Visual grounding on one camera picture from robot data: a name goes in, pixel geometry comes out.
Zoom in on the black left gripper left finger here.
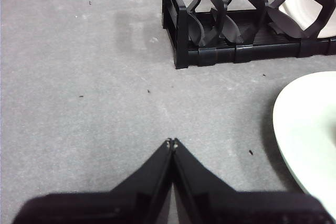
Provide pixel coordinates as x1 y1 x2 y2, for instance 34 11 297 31
12 138 174 224

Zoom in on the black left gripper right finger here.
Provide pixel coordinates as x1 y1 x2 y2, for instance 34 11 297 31
172 138 334 224

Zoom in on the green plate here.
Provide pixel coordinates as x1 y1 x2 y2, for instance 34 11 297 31
272 71 336 219

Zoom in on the black plate rack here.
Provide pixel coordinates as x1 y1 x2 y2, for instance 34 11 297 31
162 0 336 70

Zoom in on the white plate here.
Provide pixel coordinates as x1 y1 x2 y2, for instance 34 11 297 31
277 0 336 39

